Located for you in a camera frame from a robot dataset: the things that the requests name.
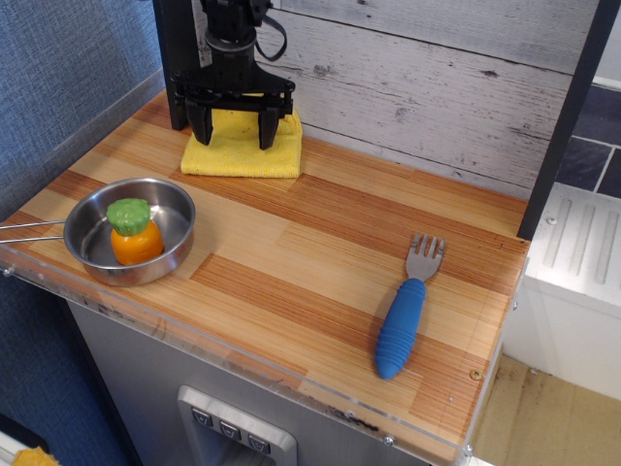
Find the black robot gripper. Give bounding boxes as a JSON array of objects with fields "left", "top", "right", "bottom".
[{"left": 172, "top": 28, "right": 295, "bottom": 150}]

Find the yellow cloth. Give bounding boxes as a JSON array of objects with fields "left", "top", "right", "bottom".
[{"left": 180, "top": 110, "right": 303, "bottom": 179}]

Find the clear acrylic table edge guard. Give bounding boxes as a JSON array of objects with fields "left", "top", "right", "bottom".
[{"left": 1, "top": 234, "right": 529, "bottom": 465}]

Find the orange toy carrot green top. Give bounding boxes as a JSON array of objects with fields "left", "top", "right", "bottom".
[{"left": 107, "top": 198, "right": 164, "bottom": 266}]

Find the silver dispenser panel with buttons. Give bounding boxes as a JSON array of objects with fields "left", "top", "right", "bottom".
[{"left": 178, "top": 385, "right": 298, "bottom": 465}]

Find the white ribbed appliance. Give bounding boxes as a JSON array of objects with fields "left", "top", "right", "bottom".
[{"left": 503, "top": 183, "right": 620, "bottom": 398}]

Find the yellow object bottom left corner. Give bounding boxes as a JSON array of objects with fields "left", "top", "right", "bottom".
[{"left": 11, "top": 448, "right": 60, "bottom": 466}]

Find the steel pan with handle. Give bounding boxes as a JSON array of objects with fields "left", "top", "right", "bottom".
[{"left": 1, "top": 178, "right": 196, "bottom": 286}]

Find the fork with blue handle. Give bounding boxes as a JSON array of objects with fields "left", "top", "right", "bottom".
[{"left": 375, "top": 233, "right": 446, "bottom": 380}]

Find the black post right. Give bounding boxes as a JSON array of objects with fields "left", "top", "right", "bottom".
[{"left": 517, "top": 0, "right": 620, "bottom": 241}]

